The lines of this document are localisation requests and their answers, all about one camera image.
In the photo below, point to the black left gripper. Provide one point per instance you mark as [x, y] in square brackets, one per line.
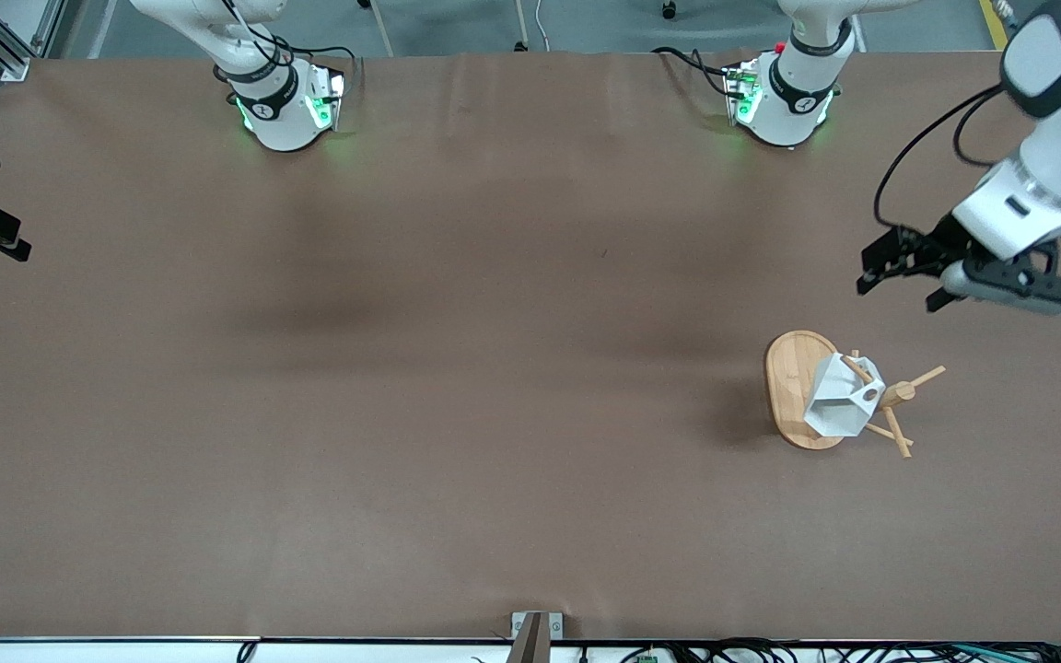
[938, 241]

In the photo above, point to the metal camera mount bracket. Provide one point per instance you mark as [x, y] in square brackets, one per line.
[536, 628]

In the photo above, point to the white faceted cup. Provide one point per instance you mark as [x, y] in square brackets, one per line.
[839, 405]

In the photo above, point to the brown table cover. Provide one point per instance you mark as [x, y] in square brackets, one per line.
[512, 479]

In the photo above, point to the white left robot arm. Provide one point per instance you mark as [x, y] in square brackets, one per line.
[1046, 184]

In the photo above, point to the wooden cup rack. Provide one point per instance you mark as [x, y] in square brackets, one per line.
[788, 387]

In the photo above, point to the black caster wheel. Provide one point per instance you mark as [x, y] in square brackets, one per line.
[670, 9]

